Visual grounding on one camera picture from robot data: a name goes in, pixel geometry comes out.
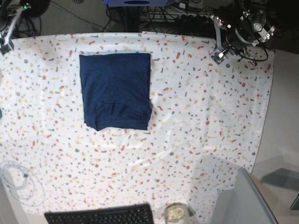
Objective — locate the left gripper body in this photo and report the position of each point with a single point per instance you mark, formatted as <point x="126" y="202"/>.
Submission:
<point x="249" y="27"/>

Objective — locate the dark blue t-shirt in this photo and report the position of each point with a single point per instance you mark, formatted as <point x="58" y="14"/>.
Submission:
<point x="116" y="90"/>

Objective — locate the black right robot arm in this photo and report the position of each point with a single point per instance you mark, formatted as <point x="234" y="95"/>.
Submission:
<point x="10" y="12"/>

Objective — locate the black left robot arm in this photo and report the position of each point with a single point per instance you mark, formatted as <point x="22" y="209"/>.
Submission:
<point x="248" y="4"/>

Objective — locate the black power strip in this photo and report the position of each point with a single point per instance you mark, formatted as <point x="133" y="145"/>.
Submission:
<point x="207" y="18"/>

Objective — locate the white terrazzo tablecloth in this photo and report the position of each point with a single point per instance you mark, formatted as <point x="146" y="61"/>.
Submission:
<point x="206" y="123"/>

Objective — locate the blue box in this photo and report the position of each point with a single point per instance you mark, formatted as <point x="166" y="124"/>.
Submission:
<point x="138" y="3"/>

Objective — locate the grey monitor back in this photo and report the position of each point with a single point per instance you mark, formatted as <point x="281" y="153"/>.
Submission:
<point x="243" y="204"/>

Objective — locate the glass jar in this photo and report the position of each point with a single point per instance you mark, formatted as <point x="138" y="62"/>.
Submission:
<point x="176" y="213"/>

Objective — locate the black keyboard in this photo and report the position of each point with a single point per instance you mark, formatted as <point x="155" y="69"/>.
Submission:
<point x="133" y="214"/>

